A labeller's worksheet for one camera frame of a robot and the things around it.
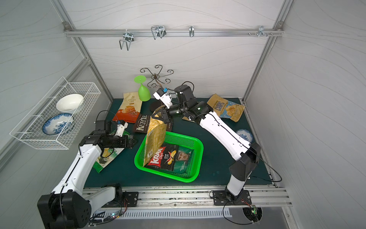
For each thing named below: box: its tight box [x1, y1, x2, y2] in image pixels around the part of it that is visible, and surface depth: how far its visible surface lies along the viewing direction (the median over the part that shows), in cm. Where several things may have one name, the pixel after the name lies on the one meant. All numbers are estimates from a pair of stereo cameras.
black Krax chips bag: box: [144, 143, 179, 171], surface depth 86 cm
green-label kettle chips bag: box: [142, 116, 167, 167], surface depth 74 cm
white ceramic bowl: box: [56, 93, 85, 113], surface depth 72 cm
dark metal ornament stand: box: [140, 64, 174, 90], surface depth 95 cm
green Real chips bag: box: [172, 145, 195, 175], surface depth 86 cm
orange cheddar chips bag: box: [112, 91, 143, 124], surface depth 113 cm
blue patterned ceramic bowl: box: [41, 113, 75, 136], surface depth 65 cm
